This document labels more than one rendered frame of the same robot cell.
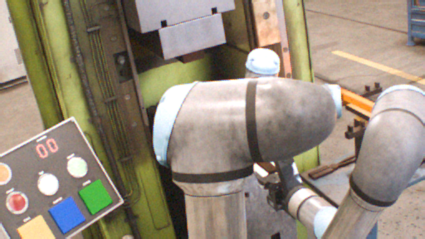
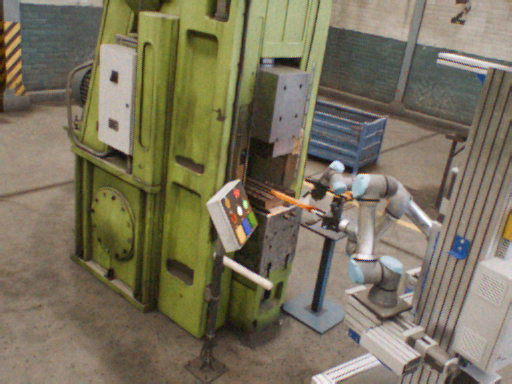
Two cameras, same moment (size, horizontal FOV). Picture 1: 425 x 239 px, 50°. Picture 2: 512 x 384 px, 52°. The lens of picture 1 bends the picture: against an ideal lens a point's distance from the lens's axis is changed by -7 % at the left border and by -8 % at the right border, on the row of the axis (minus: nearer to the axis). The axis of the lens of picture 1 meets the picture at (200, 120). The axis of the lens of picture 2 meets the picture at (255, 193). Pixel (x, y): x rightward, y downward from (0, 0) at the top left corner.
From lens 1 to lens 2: 2.19 m
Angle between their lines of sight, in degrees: 31
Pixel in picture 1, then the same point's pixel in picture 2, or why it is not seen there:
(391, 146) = (402, 199)
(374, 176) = (397, 208)
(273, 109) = (392, 183)
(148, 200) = not seen: hidden behind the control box
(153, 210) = not seen: hidden behind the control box
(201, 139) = (374, 189)
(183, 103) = (369, 179)
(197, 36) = (285, 148)
